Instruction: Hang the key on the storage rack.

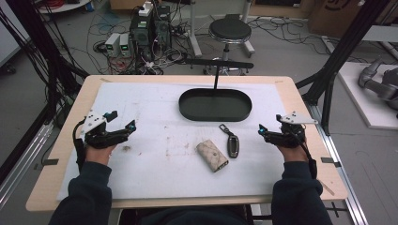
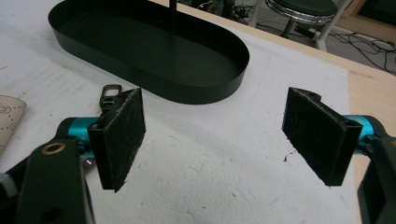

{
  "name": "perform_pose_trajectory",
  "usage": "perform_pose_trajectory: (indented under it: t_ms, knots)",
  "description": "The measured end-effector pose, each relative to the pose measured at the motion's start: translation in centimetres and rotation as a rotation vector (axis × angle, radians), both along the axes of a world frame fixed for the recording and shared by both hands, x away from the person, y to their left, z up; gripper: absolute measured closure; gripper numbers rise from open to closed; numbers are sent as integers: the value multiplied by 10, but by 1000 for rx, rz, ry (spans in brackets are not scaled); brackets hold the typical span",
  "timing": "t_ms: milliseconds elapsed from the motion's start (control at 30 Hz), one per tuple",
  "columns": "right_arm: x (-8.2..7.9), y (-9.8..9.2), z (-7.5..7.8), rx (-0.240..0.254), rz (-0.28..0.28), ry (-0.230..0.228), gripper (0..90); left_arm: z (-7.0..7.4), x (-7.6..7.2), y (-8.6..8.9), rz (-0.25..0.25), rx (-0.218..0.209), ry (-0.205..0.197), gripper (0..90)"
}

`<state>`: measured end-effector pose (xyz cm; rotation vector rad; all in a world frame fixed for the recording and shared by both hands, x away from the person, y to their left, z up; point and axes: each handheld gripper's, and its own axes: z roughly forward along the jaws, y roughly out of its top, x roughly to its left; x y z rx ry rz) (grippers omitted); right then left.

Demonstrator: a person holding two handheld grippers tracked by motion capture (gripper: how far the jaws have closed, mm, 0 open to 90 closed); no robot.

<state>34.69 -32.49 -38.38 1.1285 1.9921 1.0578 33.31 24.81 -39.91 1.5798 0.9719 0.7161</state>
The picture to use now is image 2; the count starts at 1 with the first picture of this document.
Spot small metal clasp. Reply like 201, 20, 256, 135
99, 83, 122, 117

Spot black oval metal tray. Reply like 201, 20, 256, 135
48, 0, 250, 105

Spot black floor cables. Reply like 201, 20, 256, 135
328, 29, 396, 77

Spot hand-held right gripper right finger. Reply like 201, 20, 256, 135
281, 87, 375, 188

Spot white foam mat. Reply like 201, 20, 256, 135
0, 0, 360, 224

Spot dark cabinet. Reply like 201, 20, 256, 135
357, 0, 396, 26

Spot beige patterned cloth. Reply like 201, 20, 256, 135
0, 94, 28, 156

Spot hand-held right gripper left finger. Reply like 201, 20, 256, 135
66, 87, 147, 193

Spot black round stool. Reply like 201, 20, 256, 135
264, 0, 339, 40

